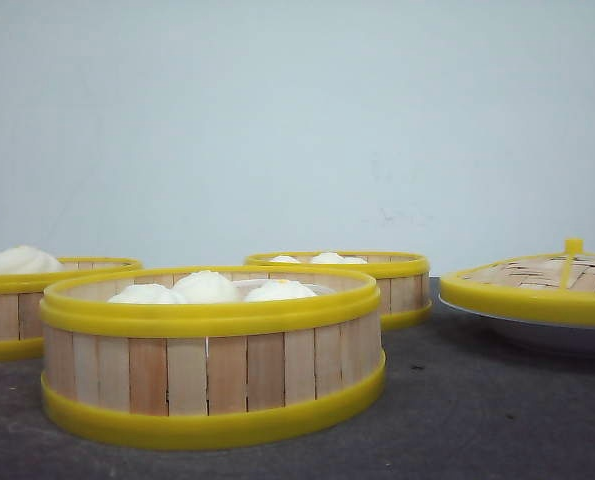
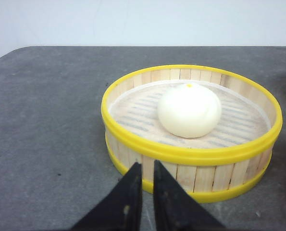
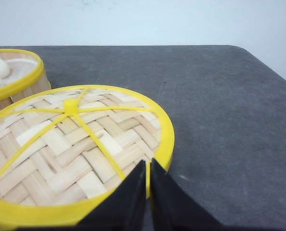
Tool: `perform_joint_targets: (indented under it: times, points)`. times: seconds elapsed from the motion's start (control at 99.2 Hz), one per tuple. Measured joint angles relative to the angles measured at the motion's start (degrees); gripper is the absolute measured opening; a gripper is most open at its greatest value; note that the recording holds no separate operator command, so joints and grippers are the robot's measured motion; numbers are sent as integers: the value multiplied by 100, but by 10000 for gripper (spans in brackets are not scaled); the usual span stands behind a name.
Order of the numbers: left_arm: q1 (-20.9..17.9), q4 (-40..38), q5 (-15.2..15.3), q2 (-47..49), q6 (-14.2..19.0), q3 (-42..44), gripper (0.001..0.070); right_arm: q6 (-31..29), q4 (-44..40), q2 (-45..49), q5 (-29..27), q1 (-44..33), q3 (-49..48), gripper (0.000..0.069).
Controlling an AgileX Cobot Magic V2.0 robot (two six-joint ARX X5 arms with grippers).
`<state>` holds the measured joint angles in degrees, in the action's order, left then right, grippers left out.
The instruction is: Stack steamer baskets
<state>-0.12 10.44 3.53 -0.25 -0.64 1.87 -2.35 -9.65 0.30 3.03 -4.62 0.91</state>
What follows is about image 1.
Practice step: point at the white bun rear left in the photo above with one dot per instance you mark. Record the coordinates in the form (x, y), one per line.
(284, 259)

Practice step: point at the woven bamboo steamer lid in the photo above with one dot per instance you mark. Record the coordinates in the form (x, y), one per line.
(548, 288)

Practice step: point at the bamboo steamer basket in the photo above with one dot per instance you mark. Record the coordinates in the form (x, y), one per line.
(210, 376)
(402, 277)
(20, 296)

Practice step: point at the large white bun left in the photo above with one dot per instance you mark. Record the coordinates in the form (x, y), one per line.
(28, 260)

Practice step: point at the white bun front right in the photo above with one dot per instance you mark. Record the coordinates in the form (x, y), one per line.
(275, 290)

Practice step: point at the white bun front left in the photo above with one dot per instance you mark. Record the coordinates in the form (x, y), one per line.
(149, 294)

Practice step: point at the white plate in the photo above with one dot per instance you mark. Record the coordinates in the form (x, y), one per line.
(562, 339)

